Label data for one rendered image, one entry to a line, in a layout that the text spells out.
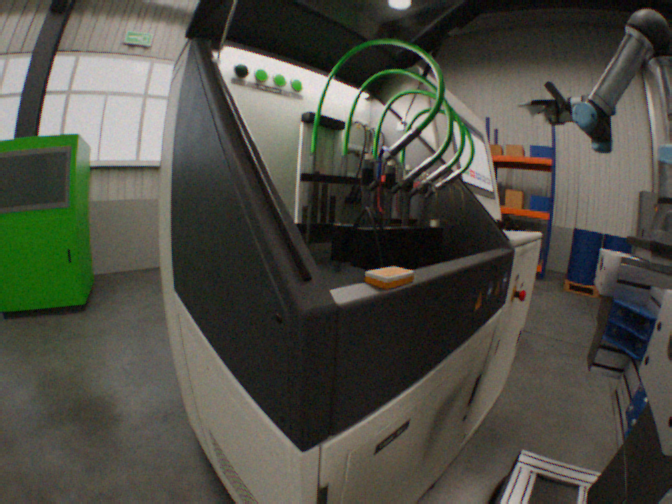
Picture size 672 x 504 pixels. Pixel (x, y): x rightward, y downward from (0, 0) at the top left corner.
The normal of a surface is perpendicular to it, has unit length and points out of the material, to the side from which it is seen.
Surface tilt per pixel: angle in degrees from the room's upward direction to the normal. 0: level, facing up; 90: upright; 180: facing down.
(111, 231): 90
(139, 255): 90
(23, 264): 90
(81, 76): 90
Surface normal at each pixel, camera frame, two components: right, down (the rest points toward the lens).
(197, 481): 0.06, -0.98
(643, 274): -0.70, 0.09
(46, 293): 0.64, 0.18
